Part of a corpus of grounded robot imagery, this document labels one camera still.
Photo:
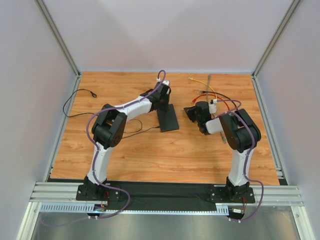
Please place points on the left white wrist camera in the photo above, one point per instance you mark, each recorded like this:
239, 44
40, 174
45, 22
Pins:
164, 82

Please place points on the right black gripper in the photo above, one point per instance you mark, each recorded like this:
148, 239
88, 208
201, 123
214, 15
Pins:
194, 113

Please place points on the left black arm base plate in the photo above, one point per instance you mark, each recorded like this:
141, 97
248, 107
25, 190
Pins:
96, 193

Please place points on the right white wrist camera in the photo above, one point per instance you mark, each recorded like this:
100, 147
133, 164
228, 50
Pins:
213, 106

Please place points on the black network switch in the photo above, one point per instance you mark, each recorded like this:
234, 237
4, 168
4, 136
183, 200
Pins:
167, 119

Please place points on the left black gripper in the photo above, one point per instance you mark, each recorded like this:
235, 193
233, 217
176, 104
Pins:
164, 100

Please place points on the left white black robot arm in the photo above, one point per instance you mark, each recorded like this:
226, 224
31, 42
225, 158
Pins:
106, 127

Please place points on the black cloth strip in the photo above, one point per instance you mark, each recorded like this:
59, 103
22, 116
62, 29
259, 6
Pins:
159, 196

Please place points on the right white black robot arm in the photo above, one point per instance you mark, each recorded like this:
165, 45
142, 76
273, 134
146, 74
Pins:
242, 135

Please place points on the aluminium front frame rail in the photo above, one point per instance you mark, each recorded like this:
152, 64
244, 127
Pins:
65, 192

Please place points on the slotted grey cable duct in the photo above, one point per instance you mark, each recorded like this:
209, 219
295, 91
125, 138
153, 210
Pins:
91, 208

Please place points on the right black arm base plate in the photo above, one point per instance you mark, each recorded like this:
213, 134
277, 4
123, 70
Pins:
232, 194

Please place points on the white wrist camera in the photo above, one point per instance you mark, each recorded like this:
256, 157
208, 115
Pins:
164, 82
213, 106

